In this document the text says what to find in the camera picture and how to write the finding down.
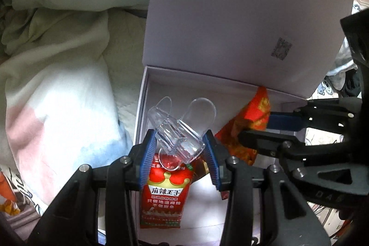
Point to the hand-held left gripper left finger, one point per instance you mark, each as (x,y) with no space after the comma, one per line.
(147,159)

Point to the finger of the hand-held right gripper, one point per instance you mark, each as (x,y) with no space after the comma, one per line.
(284,120)
(265,142)

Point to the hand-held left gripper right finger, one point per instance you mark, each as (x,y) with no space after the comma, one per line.
(212,159)

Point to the red gold candy packet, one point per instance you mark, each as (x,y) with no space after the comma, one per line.
(248,119)

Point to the large red snack packet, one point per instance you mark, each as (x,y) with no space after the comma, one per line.
(165,200)

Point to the white hinged-lid box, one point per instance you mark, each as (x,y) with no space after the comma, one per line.
(230,18)

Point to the blue checked blanket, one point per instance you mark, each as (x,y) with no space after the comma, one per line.
(337,67)

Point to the cartoon printed quilt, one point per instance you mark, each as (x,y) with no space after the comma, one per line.
(317,93)

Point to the white pastel blanket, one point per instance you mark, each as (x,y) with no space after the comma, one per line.
(57,76)

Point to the orange plastic bag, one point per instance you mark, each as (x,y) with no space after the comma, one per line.
(7,200)

